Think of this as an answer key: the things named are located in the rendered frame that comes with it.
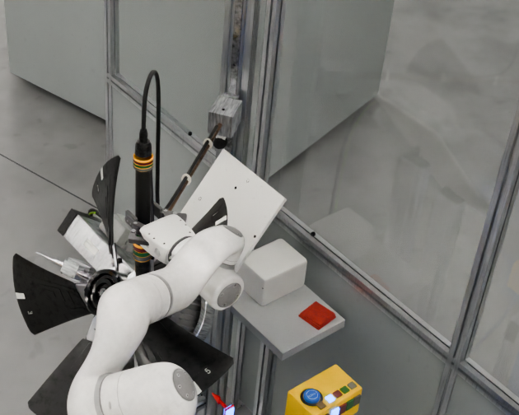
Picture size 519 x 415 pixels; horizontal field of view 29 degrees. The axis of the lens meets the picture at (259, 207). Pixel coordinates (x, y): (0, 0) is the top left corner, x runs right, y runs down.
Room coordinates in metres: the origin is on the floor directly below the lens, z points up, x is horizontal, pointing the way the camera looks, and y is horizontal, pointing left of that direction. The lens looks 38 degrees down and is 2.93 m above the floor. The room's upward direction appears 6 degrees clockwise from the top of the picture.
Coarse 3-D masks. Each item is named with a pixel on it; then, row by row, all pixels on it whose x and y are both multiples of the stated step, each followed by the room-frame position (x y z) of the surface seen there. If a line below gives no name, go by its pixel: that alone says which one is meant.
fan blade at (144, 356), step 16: (160, 320) 1.75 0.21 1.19; (144, 336) 1.70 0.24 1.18; (160, 336) 1.70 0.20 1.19; (176, 336) 1.71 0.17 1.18; (192, 336) 1.71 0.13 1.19; (144, 352) 1.65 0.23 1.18; (160, 352) 1.65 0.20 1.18; (176, 352) 1.66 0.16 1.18; (192, 352) 1.66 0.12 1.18; (208, 352) 1.66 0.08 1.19; (192, 368) 1.62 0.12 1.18; (224, 368) 1.62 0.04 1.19; (208, 384) 1.58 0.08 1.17
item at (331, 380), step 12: (324, 372) 1.74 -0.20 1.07; (336, 372) 1.75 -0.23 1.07; (312, 384) 1.70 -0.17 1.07; (324, 384) 1.71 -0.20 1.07; (336, 384) 1.71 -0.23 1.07; (288, 396) 1.67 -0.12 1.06; (300, 396) 1.66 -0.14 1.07; (324, 396) 1.67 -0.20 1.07; (348, 396) 1.68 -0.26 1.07; (288, 408) 1.66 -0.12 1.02; (300, 408) 1.63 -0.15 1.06; (312, 408) 1.62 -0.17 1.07; (324, 408) 1.63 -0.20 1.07
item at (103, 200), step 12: (108, 168) 2.08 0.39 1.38; (96, 180) 2.13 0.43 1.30; (108, 180) 2.05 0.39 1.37; (96, 192) 2.11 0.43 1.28; (108, 192) 2.03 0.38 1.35; (96, 204) 2.11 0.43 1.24; (108, 204) 2.00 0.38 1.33; (108, 216) 1.98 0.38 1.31; (108, 228) 1.97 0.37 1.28; (108, 240) 1.98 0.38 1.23
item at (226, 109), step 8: (224, 96) 2.41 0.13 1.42; (232, 96) 2.40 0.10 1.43; (216, 104) 2.37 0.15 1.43; (224, 104) 2.37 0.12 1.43; (232, 104) 2.38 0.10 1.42; (240, 104) 2.38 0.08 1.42; (208, 112) 2.33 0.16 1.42; (216, 112) 2.33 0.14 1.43; (224, 112) 2.33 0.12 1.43; (232, 112) 2.33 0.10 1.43; (240, 112) 2.38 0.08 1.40; (208, 120) 2.33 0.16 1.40; (216, 120) 2.32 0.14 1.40; (224, 120) 2.32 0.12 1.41; (232, 120) 2.31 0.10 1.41; (240, 120) 2.39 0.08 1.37; (208, 128) 2.32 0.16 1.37; (224, 128) 2.32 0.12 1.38; (232, 128) 2.32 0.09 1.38; (224, 136) 2.31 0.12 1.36
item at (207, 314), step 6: (204, 300) 1.89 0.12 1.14; (204, 306) 1.88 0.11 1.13; (210, 306) 1.89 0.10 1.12; (204, 312) 1.86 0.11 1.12; (210, 312) 1.88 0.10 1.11; (204, 318) 1.85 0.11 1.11; (210, 318) 1.87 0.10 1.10; (198, 324) 1.84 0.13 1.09; (204, 324) 1.85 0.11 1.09; (210, 324) 1.86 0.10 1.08; (198, 330) 1.83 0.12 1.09; (204, 330) 1.84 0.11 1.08; (198, 336) 1.83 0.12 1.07; (204, 336) 1.84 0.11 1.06
